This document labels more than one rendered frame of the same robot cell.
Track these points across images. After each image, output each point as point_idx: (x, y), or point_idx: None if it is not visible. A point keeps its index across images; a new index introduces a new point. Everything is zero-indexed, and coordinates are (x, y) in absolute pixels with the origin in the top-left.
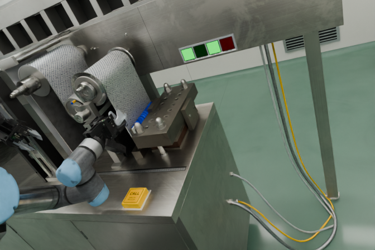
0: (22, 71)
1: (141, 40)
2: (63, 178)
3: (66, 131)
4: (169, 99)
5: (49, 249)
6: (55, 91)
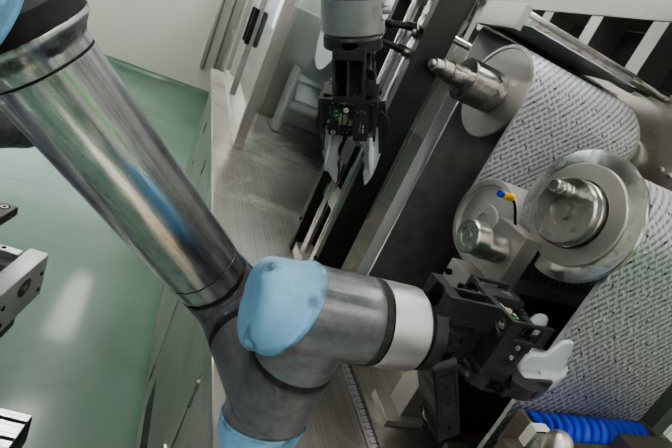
0: (502, 55)
1: None
2: (251, 293)
3: (412, 228)
4: None
5: (180, 320)
6: (500, 144)
